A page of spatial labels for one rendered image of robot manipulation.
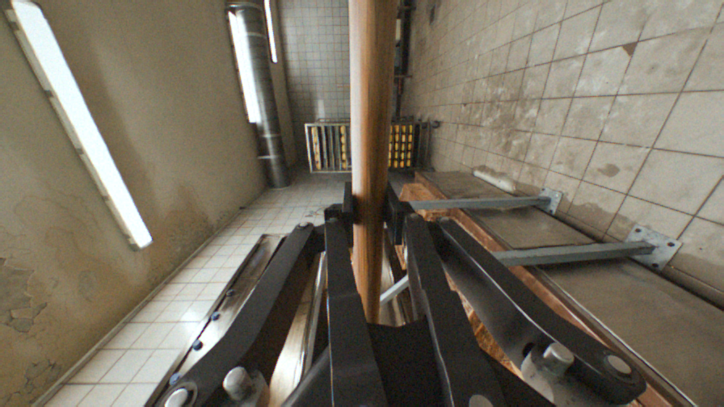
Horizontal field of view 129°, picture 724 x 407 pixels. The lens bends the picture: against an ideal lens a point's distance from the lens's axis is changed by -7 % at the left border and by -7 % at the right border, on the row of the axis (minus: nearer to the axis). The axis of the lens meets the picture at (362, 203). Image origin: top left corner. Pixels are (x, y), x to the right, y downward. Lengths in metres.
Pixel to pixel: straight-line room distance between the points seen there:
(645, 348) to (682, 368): 0.06
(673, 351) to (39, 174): 2.30
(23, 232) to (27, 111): 0.53
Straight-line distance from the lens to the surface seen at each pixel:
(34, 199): 1.64
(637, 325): 0.96
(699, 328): 1.10
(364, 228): 0.17
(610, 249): 1.19
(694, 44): 1.41
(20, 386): 1.75
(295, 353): 1.25
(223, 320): 1.55
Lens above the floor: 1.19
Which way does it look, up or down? 2 degrees down
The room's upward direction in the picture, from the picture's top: 92 degrees counter-clockwise
